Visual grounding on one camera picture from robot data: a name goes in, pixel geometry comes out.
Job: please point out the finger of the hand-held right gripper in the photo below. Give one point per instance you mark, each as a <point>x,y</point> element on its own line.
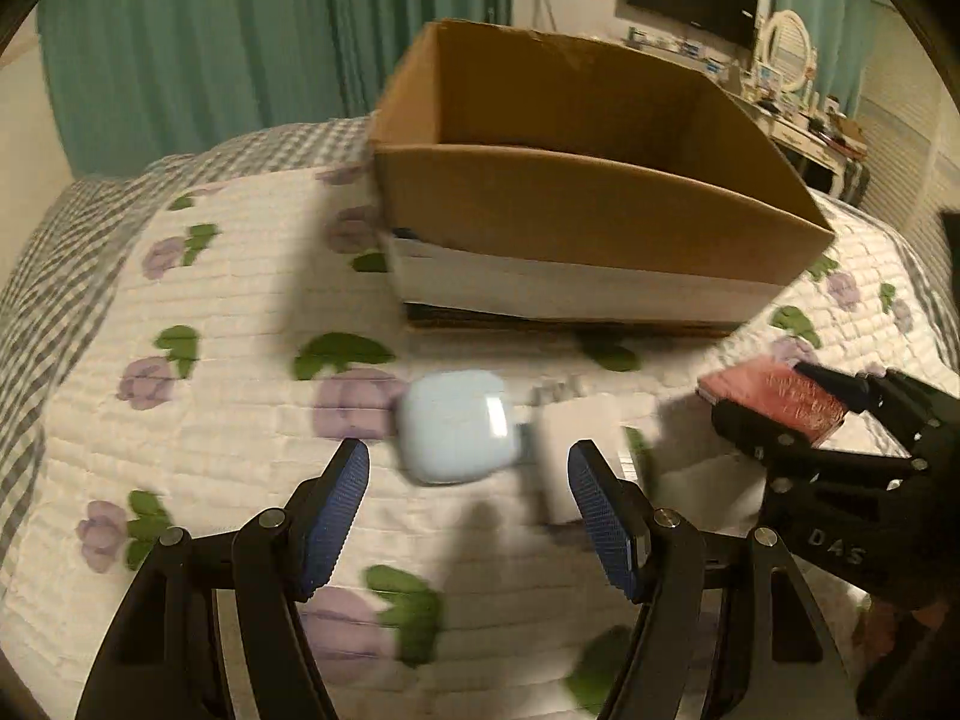
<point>870,394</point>
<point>757,431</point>

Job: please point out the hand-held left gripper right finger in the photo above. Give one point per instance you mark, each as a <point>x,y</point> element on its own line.
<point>600,517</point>

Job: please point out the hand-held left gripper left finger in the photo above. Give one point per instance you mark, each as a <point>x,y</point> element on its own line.
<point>339,514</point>

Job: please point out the light blue earbuds case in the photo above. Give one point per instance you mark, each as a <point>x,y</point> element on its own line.
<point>456,435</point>

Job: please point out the brown cardboard box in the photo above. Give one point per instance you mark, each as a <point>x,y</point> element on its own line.
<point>600,165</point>

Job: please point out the white paper sheet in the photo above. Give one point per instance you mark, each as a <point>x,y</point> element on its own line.
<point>697,491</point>

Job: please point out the white charger plug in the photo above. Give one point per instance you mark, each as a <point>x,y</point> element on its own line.
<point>574,427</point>

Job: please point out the floral quilted blanket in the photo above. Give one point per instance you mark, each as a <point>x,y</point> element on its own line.
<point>225,360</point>

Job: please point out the white dressing table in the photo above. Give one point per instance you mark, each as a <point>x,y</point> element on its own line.
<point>814,142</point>

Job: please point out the white oval mirror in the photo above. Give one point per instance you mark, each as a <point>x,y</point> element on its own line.
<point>786,46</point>

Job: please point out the grey gingham bed sheet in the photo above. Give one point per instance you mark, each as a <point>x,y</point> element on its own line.
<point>82,232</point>

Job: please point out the teal curtain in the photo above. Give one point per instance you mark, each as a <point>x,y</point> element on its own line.
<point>225,37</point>
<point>825,7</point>

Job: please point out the wall shelf with small items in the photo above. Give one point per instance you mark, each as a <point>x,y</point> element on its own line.
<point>675,45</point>

